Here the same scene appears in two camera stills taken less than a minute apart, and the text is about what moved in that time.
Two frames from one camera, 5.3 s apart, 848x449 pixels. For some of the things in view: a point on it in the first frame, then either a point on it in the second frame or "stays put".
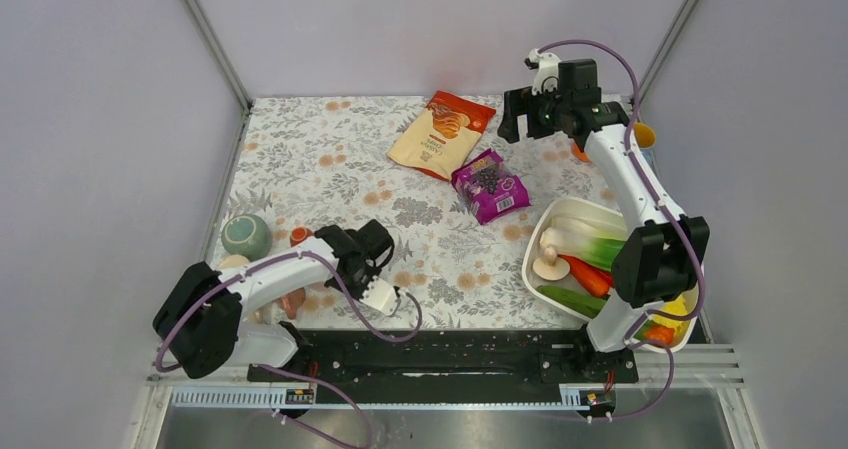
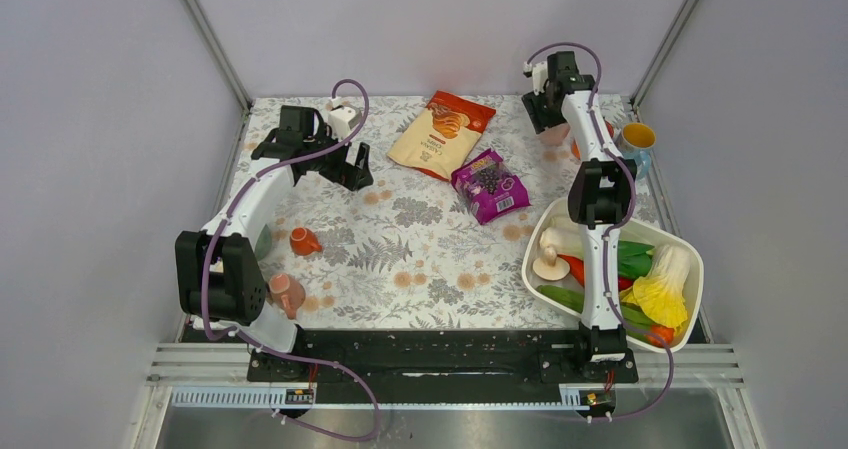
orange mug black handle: (579, 154) stays put
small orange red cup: (299, 234) stays put
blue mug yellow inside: (645, 139) stays put
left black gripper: (371, 271) -> (345, 173)
